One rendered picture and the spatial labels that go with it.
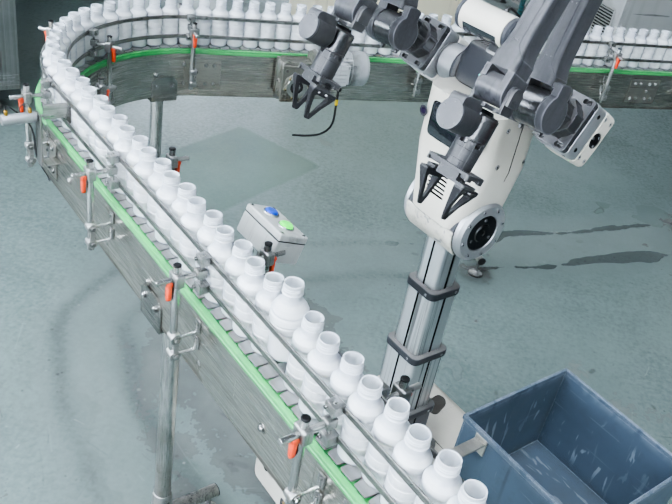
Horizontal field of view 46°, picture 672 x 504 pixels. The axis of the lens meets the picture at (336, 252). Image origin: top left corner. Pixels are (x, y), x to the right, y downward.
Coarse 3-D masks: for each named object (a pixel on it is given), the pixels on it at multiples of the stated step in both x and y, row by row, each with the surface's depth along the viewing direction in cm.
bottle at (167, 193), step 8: (168, 176) 171; (176, 176) 171; (168, 184) 168; (176, 184) 169; (160, 192) 170; (168, 192) 169; (176, 192) 170; (160, 200) 170; (168, 200) 169; (160, 208) 171; (168, 208) 170; (160, 216) 172; (160, 224) 173; (168, 224) 172; (168, 232) 174; (160, 240) 175
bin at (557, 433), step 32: (544, 384) 166; (576, 384) 168; (480, 416) 156; (512, 416) 166; (544, 416) 176; (576, 416) 170; (608, 416) 163; (480, 448) 149; (512, 448) 175; (544, 448) 179; (576, 448) 172; (608, 448) 165; (640, 448) 158; (480, 480) 153; (512, 480) 146; (544, 480) 171; (576, 480) 172; (608, 480) 166; (640, 480) 160
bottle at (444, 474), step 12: (444, 456) 115; (456, 456) 114; (432, 468) 115; (444, 468) 112; (456, 468) 112; (432, 480) 114; (444, 480) 113; (456, 480) 114; (432, 492) 113; (444, 492) 113; (456, 492) 114
